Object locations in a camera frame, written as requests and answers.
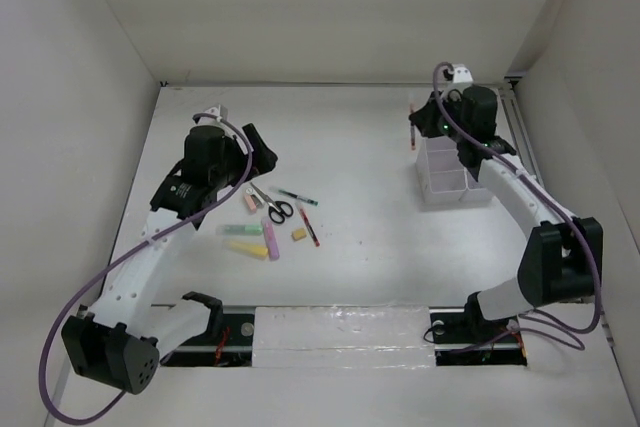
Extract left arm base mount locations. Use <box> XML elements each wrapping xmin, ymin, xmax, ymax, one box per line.
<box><xmin>161</xmin><ymin>306</ymin><xmax>256</xmax><ymax>368</ymax></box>

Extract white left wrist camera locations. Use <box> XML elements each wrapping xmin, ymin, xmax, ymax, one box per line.
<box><xmin>192</xmin><ymin>103</ymin><xmax>228</xmax><ymax>128</ymax></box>

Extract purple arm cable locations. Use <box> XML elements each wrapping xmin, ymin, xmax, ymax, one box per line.
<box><xmin>38</xmin><ymin>111</ymin><xmax>254</xmax><ymax>423</ymax></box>
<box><xmin>432</xmin><ymin>62</ymin><xmax>601</xmax><ymax>353</ymax></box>

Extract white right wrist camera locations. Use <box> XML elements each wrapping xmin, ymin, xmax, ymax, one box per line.
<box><xmin>442</xmin><ymin>64</ymin><xmax>474</xmax><ymax>88</ymax></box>

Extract aluminium rail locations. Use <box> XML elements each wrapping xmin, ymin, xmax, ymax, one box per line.
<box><xmin>498</xmin><ymin>76</ymin><xmax>544</xmax><ymax>185</ymax></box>

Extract green pen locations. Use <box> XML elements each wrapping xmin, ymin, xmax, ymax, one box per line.
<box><xmin>270</xmin><ymin>186</ymin><xmax>319</xmax><ymax>207</ymax></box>

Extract yellow highlighter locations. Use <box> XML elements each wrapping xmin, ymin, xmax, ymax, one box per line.
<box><xmin>224</xmin><ymin>240</ymin><xmax>269</xmax><ymax>260</ymax></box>

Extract yellow eraser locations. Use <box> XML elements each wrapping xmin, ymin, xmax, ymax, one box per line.
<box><xmin>291</xmin><ymin>228</ymin><xmax>307</xmax><ymax>241</ymax></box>

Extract white divided organizer left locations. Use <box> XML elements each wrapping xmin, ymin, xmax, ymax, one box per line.
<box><xmin>415</xmin><ymin>137</ymin><xmax>467</xmax><ymax>207</ymax></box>

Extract red pen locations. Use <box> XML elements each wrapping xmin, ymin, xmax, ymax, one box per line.
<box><xmin>296</xmin><ymin>202</ymin><xmax>320</xmax><ymax>247</ymax></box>
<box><xmin>409</xmin><ymin>101</ymin><xmax>416</xmax><ymax>151</ymax></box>

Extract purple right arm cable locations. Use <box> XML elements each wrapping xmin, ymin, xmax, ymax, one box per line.
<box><xmin>432</xmin><ymin>62</ymin><xmax>601</xmax><ymax>353</ymax></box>

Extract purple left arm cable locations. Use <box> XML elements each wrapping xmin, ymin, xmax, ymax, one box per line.
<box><xmin>38</xmin><ymin>111</ymin><xmax>254</xmax><ymax>423</ymax></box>

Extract pink highlighter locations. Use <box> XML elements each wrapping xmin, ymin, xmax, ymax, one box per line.
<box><xmin>261</xmin><ymin>216</ymin><xmax>280</xmax><ymax>261</ymax></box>

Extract pink eraser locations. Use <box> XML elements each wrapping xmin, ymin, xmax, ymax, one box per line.
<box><xmin>244</xmin><ymin>187</ymin><xmax>262</xmax><ymax>213</ymax></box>

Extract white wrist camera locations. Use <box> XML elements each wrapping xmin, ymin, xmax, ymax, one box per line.
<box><xmin>192</xmin><ymin>103</ymin><xmax>228</xmax><ymax>128</ymax></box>
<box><xmin>442</xmin><ymin>64</ymin><xmax>474</xmax><ymax>88</ymax></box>

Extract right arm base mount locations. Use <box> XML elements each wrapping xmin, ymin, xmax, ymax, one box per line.
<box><xmin>423</xmin><ymin>302</ymin><xmax>528</xmax><ymax>367</ymax></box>

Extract green highlighter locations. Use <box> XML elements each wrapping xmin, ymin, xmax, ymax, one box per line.
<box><xmin>216</xmin><ymin>224</ymin><xmax>263</xmax><ymax>236</ymax></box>

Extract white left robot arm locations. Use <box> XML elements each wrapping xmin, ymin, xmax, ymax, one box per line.
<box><xmin>61</xmin><ymin>121</ymin><xmax>278</xmax><ymax>394</ymax></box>

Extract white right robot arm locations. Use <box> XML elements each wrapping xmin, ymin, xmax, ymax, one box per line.
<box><xmin>409</xmin><ymin>84</ymin><xmax>604</xmax><ymax>351</ymax></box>

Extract black handled scissors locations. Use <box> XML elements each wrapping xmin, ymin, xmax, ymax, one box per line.
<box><xmin>249</xmin><ymin>182</ymin><xmax>294</xmax><ymax>225</ymax></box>

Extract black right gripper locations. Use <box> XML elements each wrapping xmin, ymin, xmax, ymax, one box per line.
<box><xmin>408</xmin><ymin>90</ymin><xmax>469</xmax><ymax>144</ymax></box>

